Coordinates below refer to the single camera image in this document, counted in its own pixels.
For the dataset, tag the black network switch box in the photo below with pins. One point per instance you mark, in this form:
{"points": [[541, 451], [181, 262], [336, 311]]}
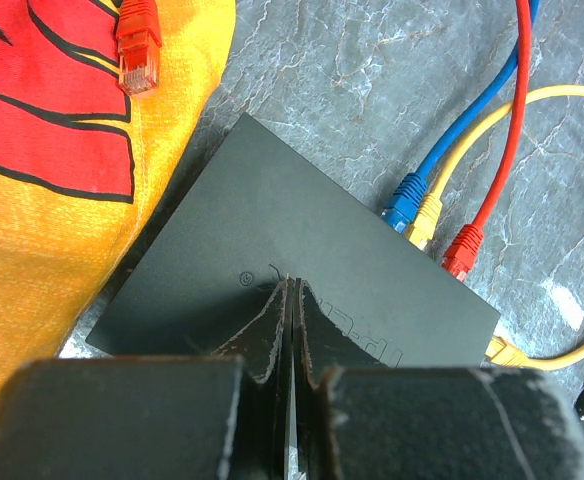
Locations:
{"points": [[258, 214]]}

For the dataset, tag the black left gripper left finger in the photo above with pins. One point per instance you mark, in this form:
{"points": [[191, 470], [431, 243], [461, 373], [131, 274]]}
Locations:
{"points": [[220, 416]]}

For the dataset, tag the orange Mickey Mouse pillow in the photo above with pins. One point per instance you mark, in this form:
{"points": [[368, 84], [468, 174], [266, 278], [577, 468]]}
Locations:
{"points": [[83, 165]]}

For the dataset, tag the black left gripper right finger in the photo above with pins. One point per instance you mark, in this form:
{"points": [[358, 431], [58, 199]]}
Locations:
{"points": [[360, 419]]}

